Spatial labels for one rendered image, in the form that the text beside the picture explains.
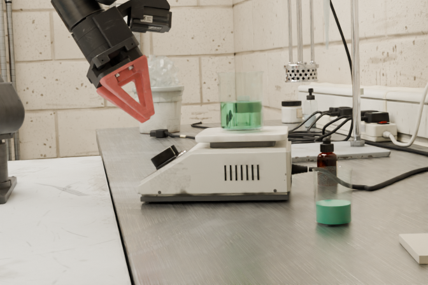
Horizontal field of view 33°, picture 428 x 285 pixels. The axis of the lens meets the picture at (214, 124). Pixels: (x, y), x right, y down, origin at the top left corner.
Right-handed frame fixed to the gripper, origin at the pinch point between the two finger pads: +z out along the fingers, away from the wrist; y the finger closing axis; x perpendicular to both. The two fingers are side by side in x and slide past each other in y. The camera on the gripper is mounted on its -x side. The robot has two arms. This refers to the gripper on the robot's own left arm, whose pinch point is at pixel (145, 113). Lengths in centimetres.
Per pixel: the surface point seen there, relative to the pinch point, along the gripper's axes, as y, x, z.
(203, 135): -4.9, -3.9, 6.7
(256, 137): -8.2, -8.7, 10.6
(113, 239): -18.6, 14.4, 11.1
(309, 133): 62, -46, 19
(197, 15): 220, -97, -43
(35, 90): 233, -18, -52
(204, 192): -4.5, 0.0, 13.0
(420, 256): -38.5, -4.9, 25.7
